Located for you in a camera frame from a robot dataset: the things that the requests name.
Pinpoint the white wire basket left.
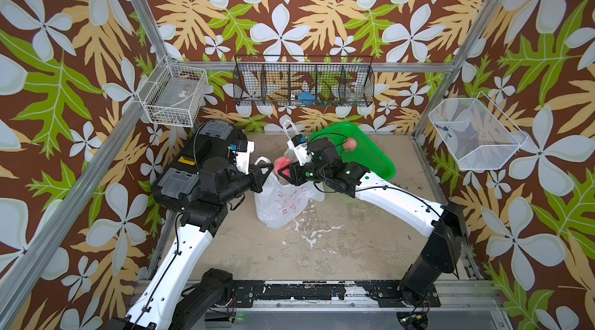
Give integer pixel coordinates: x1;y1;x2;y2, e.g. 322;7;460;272
139;57;209;128

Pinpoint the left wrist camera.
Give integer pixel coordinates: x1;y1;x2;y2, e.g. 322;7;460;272
228;140;255;175

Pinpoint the green plastic basket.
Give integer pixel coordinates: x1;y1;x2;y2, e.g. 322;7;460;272
310;122;396;181

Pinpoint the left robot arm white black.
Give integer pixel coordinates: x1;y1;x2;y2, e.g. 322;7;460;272
108;154;274;329

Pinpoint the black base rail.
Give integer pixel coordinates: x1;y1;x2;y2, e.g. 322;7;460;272
232;280;418;308

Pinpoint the blue object in basket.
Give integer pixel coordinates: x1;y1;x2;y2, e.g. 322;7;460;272
298;92;315;106

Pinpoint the pink peach back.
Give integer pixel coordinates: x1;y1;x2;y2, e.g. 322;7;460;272
342;137;357;152

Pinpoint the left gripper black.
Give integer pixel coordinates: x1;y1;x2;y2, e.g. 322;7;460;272
218;162;272;205

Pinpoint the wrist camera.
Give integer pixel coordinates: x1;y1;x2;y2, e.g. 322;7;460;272
287;136;311;166
228;140;255;175

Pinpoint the black toolbox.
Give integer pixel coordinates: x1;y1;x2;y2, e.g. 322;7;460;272
152;120;250;212

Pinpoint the white wire basket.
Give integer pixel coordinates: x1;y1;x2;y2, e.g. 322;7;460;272
429;93;528;171
139;57;209;128

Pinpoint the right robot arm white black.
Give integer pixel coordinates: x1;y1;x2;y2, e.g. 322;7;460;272
278;134;468;306

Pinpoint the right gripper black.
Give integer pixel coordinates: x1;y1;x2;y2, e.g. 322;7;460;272
277;158;334;186

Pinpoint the black wire basket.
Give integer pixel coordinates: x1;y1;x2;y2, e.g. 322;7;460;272
232;55;376;108

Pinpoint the white wire basket right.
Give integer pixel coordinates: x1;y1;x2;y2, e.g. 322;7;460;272
429;93;528;171

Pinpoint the white plastic bag red print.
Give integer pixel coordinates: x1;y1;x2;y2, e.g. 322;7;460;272
255;117;325;229

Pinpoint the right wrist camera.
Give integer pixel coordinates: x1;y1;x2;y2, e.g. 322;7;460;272
287;136;311;166

